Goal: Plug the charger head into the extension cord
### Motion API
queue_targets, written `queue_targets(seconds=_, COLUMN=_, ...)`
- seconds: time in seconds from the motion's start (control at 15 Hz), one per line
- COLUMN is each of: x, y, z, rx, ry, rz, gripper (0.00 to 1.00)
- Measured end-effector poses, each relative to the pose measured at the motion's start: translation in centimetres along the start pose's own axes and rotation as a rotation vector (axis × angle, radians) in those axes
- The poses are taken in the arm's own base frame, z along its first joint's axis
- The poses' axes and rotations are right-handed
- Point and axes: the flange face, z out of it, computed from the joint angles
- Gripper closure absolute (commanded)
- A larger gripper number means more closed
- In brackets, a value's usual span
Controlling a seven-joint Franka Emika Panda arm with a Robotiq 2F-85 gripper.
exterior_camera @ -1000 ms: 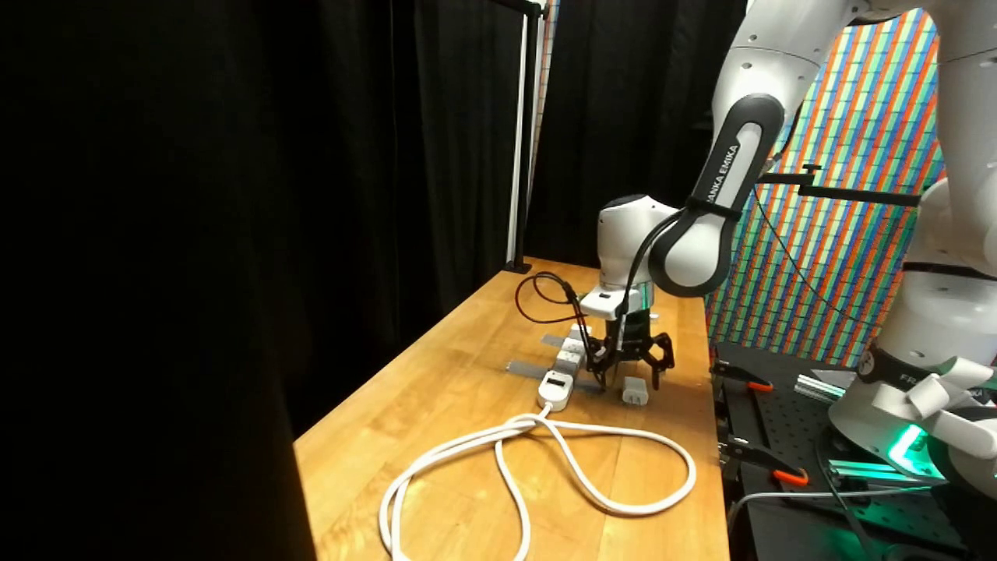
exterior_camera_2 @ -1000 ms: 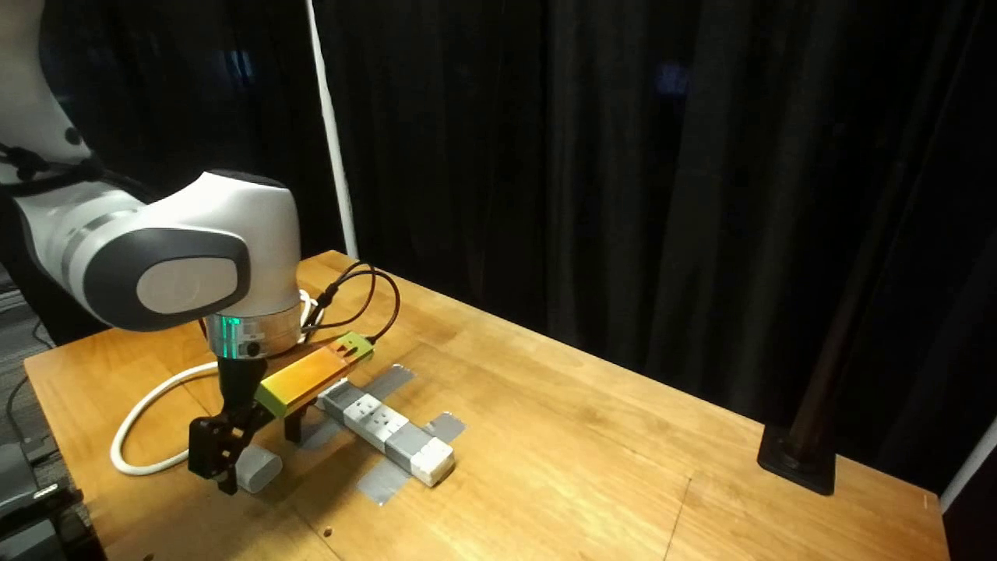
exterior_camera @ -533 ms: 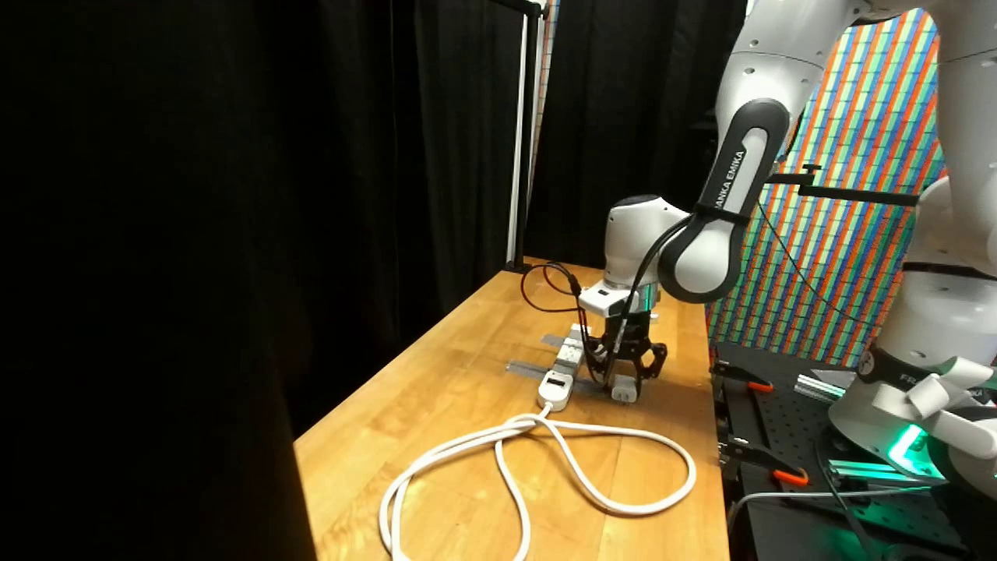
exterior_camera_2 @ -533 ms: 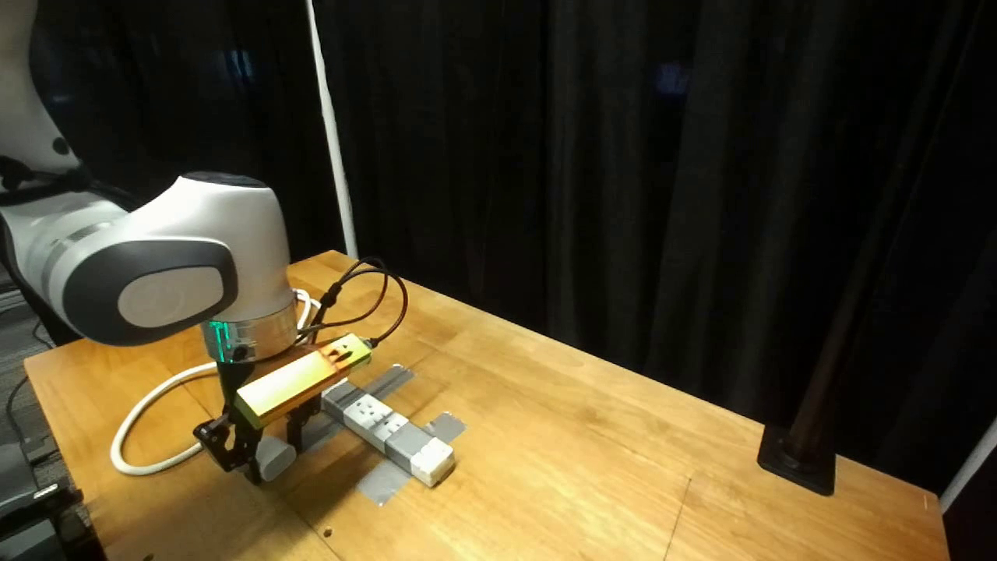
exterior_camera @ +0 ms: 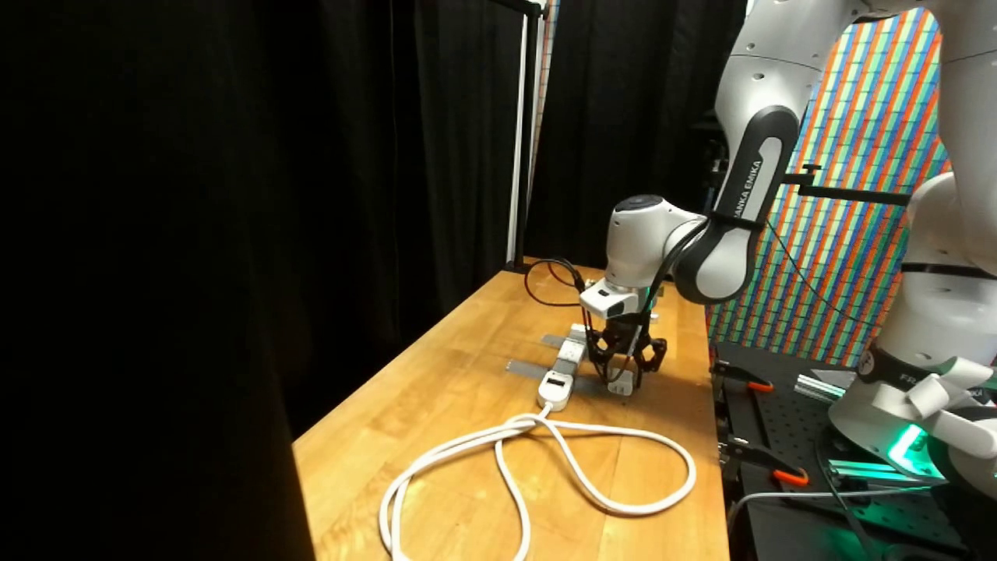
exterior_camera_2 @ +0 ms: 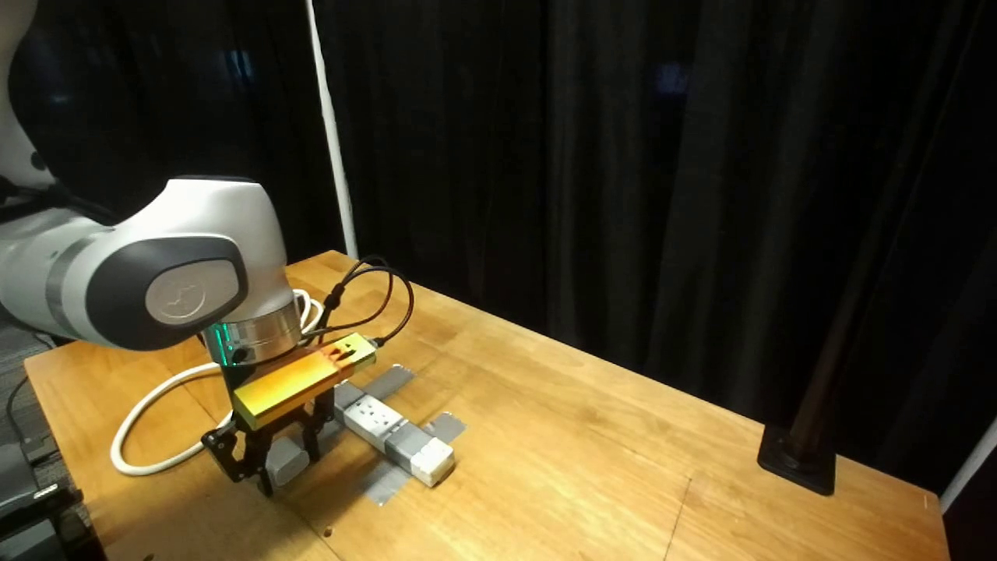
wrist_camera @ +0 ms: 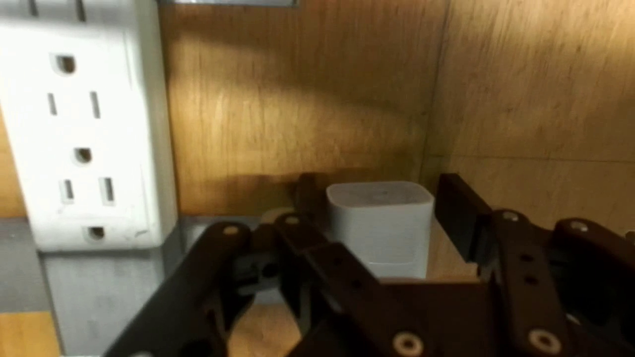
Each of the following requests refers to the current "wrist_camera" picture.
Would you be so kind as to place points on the white power strip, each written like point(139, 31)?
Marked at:
point(85, 132)

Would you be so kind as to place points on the white charger head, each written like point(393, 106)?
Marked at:
point(383, 225)

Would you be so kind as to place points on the wide grey tape strip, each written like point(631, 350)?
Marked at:
point(99, 298)

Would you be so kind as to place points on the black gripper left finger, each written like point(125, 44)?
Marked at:
point(190, 298)

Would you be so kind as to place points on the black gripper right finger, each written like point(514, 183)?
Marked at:
point(522, 284)

